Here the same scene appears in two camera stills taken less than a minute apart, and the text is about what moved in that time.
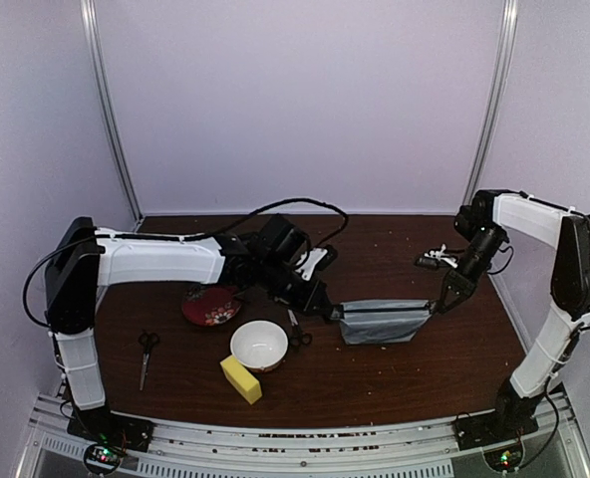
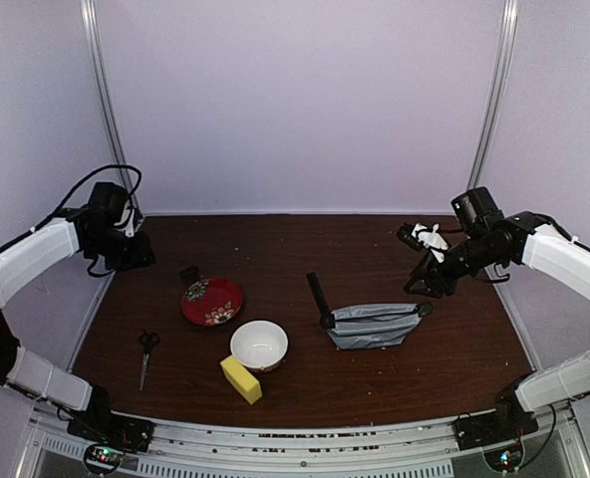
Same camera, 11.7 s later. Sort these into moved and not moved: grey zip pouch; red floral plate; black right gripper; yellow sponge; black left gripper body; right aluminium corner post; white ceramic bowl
Moved: grey zip pouch; black right gripper; black left gripper body
Not moved: right aluminium corner post; white ceramic bowl; yellow sponge; red floral plate
